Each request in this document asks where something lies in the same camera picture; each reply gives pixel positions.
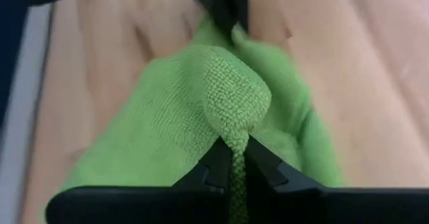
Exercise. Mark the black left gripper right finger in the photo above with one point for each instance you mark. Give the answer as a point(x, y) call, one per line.
point(318, 207)

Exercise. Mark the green microfibre towel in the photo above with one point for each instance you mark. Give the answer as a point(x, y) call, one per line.
point(174, 116)

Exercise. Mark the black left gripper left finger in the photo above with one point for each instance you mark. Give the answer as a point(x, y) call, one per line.
point(151, 207)

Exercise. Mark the navy white striped fabric basket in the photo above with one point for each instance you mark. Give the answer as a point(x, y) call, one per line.
point(10, 49)

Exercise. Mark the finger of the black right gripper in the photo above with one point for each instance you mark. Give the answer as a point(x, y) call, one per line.
point(242, 2)
point(218, 2)

